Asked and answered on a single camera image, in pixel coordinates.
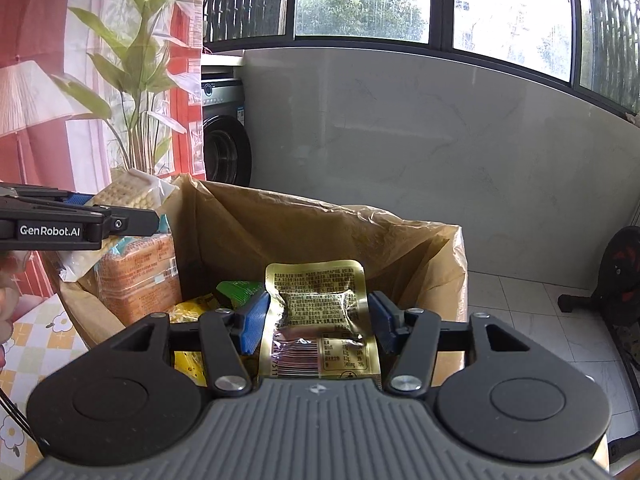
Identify dark-framed window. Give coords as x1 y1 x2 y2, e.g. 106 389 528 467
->
202 0 640 121

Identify yellow snack packet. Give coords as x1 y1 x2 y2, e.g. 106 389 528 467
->
167 295 222 387

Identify gold foil snack packet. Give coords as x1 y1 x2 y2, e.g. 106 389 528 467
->
257 259 383 379

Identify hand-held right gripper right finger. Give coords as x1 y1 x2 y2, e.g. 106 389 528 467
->
367 290 533 396

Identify green snack packet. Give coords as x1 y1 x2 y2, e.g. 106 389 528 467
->
216 280 266 307

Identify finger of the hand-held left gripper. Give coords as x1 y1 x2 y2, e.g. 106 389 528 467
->
100 205 162 237
0 184 98 209

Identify brown cardboard box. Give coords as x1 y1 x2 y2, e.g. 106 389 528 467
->
60 175 471 396

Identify grey washing machine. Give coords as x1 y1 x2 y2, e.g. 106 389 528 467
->
200 72 253 188

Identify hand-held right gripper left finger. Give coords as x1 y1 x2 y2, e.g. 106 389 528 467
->
107 291 273 397

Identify person's left hand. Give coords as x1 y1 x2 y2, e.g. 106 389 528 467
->
0 280 18 361

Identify black exercise bike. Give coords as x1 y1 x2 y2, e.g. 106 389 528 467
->
557 225 640 480

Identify clear cracker packet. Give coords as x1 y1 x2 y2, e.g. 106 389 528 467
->
57 169 178 283

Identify orange biscuit pack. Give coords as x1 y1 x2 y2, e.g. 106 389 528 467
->
95 232 183 326

